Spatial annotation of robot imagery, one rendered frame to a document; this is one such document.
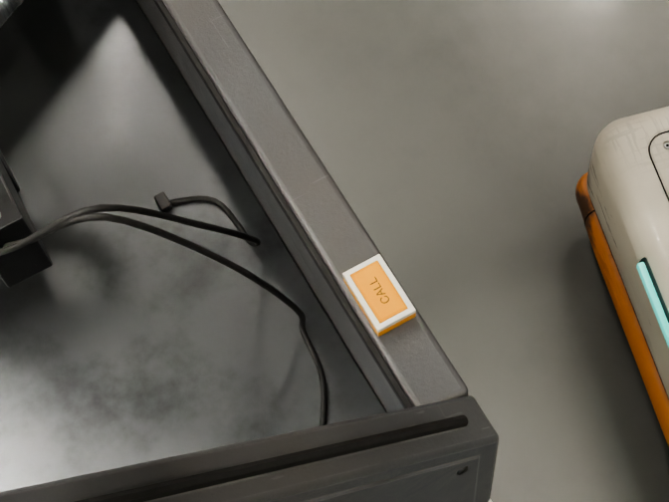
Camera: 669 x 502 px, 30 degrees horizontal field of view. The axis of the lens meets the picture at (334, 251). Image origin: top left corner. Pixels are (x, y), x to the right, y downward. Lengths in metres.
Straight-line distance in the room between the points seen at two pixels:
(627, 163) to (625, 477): 0.44
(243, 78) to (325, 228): 0.15
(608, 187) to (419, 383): 0.92
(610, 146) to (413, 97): 0.46
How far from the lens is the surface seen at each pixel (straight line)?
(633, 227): 1.69
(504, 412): 1.84
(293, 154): 0.92
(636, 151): 1.72
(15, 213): 0.91
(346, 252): 0.88
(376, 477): 0.75
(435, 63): 2.11
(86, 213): 0.85
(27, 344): 1.03
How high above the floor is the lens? 1.74
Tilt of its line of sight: 64 degrees down
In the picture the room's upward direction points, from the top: 9 degrees counter-clockwise
